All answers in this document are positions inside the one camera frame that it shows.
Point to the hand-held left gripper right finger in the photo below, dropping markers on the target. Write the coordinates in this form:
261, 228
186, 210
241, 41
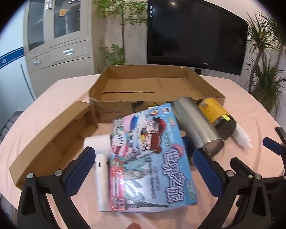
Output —
208, 169

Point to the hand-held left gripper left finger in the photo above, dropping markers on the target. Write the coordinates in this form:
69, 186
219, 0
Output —
82, 168

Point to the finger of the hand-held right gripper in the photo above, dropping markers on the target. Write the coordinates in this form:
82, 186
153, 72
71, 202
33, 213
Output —
274, 146
242, 168

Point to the white plastic tube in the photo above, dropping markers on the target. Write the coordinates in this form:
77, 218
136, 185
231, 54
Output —
242, 136

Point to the small brown cardboard box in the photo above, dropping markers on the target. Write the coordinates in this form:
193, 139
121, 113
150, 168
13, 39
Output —
54, 143

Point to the silver metal tumbler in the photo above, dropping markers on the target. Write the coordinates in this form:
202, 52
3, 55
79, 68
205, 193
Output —
197, 126

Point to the yellow labelled dark bottle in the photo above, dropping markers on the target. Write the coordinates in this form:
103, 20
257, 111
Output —
216, 114

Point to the blue cartoon board game box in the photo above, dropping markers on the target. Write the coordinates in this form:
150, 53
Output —
152, 157

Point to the large cardboard box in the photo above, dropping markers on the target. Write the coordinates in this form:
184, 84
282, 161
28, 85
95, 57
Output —
145, 85

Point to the person's left hand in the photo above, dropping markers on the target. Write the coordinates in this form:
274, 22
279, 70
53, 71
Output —
134, 226

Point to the green palm plant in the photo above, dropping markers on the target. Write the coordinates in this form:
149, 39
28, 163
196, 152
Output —
267, 71

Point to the black chair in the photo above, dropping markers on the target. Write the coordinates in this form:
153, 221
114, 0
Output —
8, 126

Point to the thin black rod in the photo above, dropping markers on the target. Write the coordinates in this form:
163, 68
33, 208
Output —
27, 81

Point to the black flat screen television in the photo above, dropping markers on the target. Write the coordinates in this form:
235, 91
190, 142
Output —
195, 31

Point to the grey glass door cabinet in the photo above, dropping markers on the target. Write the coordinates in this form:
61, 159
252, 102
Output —
57, 28

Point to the tall leafy green plant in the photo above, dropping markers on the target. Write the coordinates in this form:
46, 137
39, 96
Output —
119, 19

